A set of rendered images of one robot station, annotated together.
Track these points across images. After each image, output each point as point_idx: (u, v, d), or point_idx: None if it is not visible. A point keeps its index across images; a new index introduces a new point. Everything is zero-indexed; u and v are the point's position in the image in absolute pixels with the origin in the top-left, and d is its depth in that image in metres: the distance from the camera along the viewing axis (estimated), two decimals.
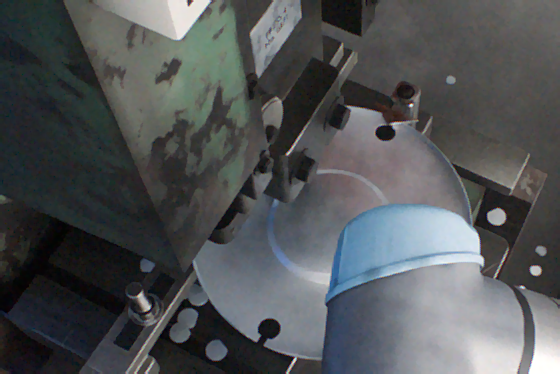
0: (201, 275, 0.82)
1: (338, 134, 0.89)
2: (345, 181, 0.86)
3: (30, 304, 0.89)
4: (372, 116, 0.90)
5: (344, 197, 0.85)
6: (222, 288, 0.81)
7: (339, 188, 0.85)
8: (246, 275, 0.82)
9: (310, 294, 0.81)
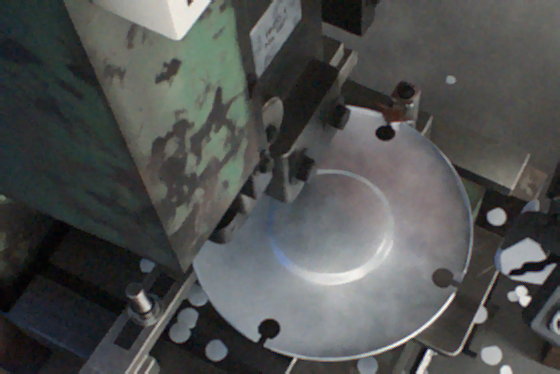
0: (201, 275, 0.82)
1: (338, 134, 0.89)
2: (345, 181, 0.86)
3: (30, 304, 0.89)
4: (372, 116, 0.90)
5: (344, 197, 0.85)
6: (222, 288, 0.81)
7: (339, 188, 0.85)
8: (246, 275, 0.82)
9: (310, 294, 0.81)
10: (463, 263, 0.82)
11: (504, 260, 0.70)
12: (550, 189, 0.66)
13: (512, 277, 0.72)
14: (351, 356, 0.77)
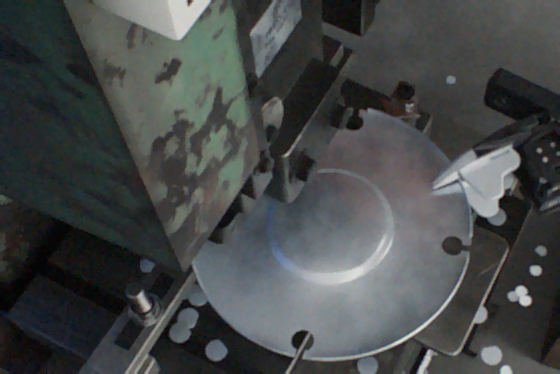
0: (219, 307, 0.80)
1: None
2: (331, 178, 0.86)
3: (30, 304, 0.89)
4: None
5: (335, 194, 0.85)
6: (244, 314, 0.80)
7: (327, 187, 0.85)
8: (263, 295, 0.81)
9: (332, 296, 0.80)
10: (467, 226, 0.83)
11: None
12: (525, 191, 0.89)
13: (443, 170, 0.86)
14: (391, 344, 0.77)
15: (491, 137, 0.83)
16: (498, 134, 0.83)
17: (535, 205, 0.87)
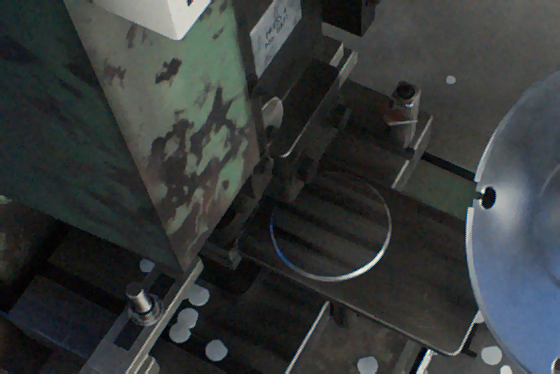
0: (492, 320, 0.76)
1: None
2: None
3: (30, 304, 0.89)
4: None
5: None
6: (512, 331, 0.73)
7: None
8: (529, 310, 0.72)
9: None
10: None
11: None
12: None
13: None
14: None
15: None
16: None
17: None
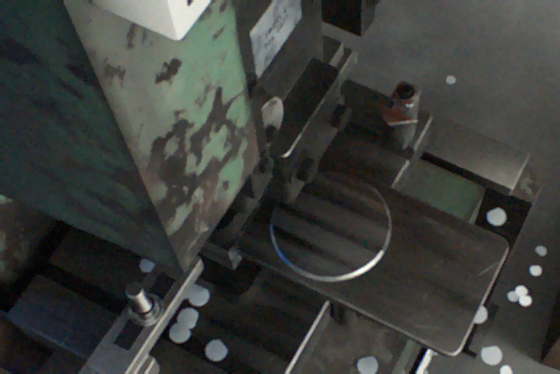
0: None
1: None
2: None
3: (30, 304, 0.89)
4: None
5: None
6: None
7: None
8: None
9: None
10: None
11: None
12: None
13: None
14: None
15: None
16: None
17: None
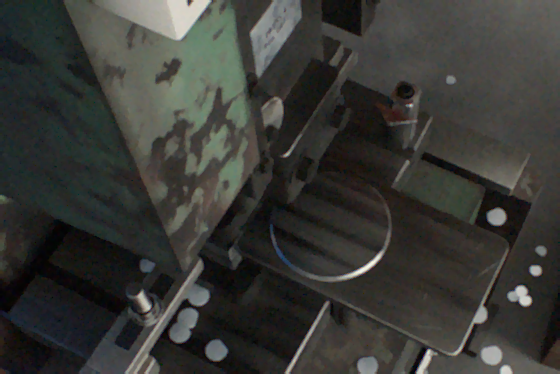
0: None
1: None
2: None
3: (30, 304, 0.89)
4: None
5: None
6: None
7: None
8: None
9: None
10: None
11: None
12: None
13: None
14: None
15: None
16: None
17: None
